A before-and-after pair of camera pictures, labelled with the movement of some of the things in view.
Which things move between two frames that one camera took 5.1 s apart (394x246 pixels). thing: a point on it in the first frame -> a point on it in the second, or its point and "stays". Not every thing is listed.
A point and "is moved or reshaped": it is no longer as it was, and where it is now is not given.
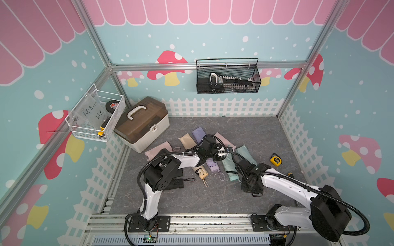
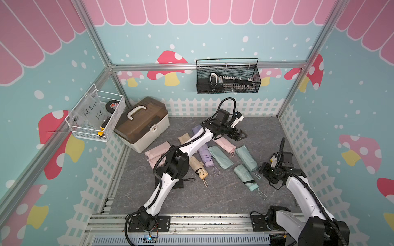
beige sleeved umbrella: (187, 141) stays
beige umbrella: (201, 171) stays
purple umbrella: (214, 167) is moved or reshaped
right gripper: (256, 192) -> (264, 168)
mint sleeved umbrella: (230, 167) is moved or reshaped
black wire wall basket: (227, 76) stays
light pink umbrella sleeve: (150, 154) stays
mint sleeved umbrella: (243, 151) stays
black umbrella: (177, 183) stays
